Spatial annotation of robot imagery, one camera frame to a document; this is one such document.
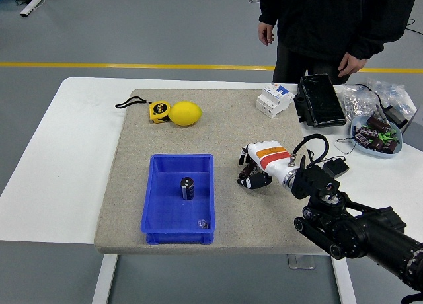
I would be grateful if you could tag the dark printed battery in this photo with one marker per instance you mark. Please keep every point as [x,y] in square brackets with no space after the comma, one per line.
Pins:
[363,139]
[367,131]

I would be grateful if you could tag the yellow tape measure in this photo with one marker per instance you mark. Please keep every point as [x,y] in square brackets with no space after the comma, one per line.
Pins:
[159,111]

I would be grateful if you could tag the light blue bowl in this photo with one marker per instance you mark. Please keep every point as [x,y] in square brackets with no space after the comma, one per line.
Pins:
[360,148]

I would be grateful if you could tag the white circuit breaker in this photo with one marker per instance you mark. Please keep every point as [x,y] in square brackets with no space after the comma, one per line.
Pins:
[272,100]

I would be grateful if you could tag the black power adapter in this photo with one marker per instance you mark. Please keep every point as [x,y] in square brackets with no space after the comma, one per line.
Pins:
[396,116]

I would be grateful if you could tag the small clear plastic piece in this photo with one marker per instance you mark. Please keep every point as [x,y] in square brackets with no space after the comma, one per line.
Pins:
[202,224]

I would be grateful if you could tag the person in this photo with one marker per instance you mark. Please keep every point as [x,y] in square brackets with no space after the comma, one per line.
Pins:
[330,16]

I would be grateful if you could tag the white table leg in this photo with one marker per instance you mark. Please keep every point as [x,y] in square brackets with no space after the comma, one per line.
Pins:
[344,284]
[104,281]

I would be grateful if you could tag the black rectangular case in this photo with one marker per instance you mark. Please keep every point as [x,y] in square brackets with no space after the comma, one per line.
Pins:
[319,100]

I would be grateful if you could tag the blue plastic box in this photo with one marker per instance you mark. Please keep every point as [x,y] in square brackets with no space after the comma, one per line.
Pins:
[165,198]

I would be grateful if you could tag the grey-brown mat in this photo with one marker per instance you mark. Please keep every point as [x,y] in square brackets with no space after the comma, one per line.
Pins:
[185,138]

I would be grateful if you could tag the yellow lemon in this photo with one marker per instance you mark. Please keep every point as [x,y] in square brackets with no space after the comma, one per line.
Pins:
[185,113]

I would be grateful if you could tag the clear bag of washers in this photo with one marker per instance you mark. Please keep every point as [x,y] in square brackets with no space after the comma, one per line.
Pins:
[355,102]

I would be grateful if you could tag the clear bag of blue parts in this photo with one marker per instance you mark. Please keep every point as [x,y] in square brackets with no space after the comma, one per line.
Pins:
[391,92]

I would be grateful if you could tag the white table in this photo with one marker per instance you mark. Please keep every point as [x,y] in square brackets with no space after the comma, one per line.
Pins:
[59,158]

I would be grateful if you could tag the person's right hand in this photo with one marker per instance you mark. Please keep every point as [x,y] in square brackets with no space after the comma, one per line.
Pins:
[265,33]

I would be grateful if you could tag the white table leg frame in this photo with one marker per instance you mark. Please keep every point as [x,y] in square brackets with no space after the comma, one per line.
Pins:
[33,1]

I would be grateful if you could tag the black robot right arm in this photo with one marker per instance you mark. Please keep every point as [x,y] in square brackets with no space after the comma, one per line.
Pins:
[357,231]

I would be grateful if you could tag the person's left hand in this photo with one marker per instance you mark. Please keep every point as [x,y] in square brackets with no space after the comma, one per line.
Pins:
[352,65]

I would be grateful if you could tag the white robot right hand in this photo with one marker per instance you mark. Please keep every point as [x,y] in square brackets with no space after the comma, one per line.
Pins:
[271,158]

